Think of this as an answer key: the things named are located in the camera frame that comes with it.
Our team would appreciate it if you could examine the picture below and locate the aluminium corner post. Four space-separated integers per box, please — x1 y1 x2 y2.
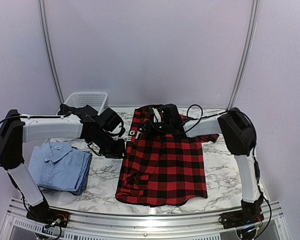
226 0 260 110
37 0 64 104

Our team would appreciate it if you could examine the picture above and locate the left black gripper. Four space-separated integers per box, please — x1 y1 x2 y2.
90 129 128 159

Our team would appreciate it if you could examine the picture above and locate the red black plaid shirt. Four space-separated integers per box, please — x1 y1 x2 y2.
115 105 219 207

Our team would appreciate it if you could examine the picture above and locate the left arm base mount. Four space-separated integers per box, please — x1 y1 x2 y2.
26 207 70 228

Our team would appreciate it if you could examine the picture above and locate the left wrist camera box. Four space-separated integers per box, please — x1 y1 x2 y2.
98 107 123 132

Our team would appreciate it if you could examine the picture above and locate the folded light blue shirt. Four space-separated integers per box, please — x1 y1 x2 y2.
28 141 92 192

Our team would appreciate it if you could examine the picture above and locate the aluminium front rail frame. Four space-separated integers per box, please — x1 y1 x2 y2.
0 198 291 240

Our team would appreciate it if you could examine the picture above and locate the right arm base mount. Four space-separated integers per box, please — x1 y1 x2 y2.
218 210 265 229

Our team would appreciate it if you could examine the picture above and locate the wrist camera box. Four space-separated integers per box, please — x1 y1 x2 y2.
151 103 182 125
98 107 123 132

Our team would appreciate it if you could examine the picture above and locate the left aluminium corner post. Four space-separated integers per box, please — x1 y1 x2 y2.
37 0 64 104

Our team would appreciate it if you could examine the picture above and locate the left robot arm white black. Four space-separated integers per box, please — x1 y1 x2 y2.
0 108 126 223

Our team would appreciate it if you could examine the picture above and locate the right aluminium corner post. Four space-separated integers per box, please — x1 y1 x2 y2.
226 0 260 110

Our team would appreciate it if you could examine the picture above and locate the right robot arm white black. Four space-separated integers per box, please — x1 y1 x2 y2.
139 104 264 224

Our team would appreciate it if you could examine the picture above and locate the black shirt in basket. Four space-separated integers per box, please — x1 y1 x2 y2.
57 103 99 118

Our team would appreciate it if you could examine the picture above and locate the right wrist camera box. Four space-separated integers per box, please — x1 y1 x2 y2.
151 103 182 125

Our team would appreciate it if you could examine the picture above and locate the white plastic basket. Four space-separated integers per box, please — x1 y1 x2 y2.
64 91 109 114

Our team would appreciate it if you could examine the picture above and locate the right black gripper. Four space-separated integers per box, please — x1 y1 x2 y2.
137 119 173 137

